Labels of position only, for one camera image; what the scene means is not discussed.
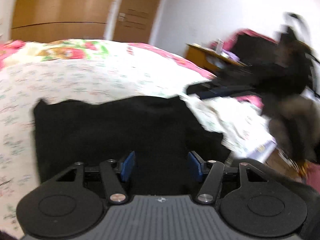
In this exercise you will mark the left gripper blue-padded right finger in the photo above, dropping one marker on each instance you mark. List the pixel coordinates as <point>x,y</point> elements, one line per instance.
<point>196,165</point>

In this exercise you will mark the brown wooden wardrobe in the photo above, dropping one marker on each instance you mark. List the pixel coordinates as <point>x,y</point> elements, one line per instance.
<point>52,20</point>

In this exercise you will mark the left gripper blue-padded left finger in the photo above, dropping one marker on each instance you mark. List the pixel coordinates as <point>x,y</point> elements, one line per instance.
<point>125,165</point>

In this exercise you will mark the pink and yellow cartoon quilt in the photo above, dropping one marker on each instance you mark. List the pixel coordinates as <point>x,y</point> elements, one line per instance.
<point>14,52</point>

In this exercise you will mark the metal thermos bottle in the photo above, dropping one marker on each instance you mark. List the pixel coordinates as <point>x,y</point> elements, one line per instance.
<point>219,46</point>

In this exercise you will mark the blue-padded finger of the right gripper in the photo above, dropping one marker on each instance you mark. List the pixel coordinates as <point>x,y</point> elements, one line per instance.
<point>223,92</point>
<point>214,83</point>

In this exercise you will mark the brown wooden door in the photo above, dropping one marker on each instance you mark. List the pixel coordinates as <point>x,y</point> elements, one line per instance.
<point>135,20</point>

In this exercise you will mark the black pants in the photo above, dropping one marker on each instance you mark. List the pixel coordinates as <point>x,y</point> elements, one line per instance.
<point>160,131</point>

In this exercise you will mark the white floral bed sheet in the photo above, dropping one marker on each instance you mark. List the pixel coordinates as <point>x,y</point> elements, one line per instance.
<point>22,85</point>

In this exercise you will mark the pink cloth over dark chair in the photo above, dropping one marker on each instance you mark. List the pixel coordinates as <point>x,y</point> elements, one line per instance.
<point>248,47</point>

